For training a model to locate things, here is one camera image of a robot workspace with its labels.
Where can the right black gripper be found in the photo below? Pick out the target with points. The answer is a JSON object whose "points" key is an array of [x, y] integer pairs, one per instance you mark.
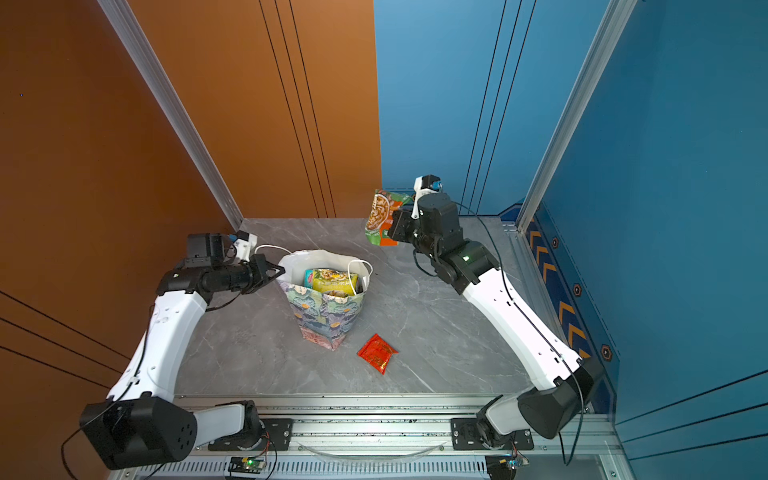
{"points": [[400, 220]]}

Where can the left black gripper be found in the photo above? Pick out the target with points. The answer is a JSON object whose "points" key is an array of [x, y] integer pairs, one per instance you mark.
{"points": [[259, 266]]}

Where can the green orange snack packet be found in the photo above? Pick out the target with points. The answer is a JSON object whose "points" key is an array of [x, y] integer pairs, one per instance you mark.
{"points": [[380, 220]]}

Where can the yellow snack packet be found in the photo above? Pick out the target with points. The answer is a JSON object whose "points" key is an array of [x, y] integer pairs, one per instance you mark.
{"points": [[335, 283]]}

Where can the floral paper gift bag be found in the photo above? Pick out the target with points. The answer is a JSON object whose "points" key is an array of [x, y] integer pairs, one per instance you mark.
{"points": [[322, 319]]}

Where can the red small snack packet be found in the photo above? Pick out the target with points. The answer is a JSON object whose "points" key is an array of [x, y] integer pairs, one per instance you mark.
{"points": [[378, 353]]}

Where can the teal Fox's candy bag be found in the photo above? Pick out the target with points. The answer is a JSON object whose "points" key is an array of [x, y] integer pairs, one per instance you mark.
{"points": [[308, 279]]}

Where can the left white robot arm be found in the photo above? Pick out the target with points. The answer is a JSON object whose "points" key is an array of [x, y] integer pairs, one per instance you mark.
{"points": [[138, 424]]}

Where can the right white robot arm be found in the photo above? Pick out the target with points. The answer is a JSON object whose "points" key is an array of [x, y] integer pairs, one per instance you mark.
{"points": [[563, 382]]}

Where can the left green circuit board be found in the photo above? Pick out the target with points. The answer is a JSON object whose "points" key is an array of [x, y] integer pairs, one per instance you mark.
{"points": [[246, 465]]}

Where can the green circuit board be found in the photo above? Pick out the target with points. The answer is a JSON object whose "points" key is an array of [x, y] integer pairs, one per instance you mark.
{"points": [[246, 465], [514, 463]]}

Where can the right green circuit board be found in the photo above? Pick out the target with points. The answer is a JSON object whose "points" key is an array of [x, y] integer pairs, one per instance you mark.
{"points": [[514, 463]]}

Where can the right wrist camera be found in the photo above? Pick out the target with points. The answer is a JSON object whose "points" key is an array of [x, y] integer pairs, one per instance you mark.
{"points": [[424, 185]]}

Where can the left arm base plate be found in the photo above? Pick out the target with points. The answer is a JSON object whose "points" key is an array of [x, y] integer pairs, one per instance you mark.
{"points": [[272, 433]]}

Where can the aluminium front rail frame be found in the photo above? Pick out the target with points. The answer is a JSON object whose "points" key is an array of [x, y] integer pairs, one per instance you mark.
{"points": [[400, 436]]}

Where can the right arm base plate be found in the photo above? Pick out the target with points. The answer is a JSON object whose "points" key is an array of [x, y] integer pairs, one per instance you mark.
{"points": [[473, 434]]}

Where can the right aluminium corner post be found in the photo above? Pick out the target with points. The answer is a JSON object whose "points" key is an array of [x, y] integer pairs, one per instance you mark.
{"points": [[609, 32]]}

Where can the aluminium corner post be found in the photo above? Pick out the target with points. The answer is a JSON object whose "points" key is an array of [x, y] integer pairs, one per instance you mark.
{"points": [[126, 25], [609, 32]]}

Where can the left aluminium corner post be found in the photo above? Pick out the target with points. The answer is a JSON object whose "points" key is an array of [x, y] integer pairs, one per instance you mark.
{"points": [[126, 25]]}

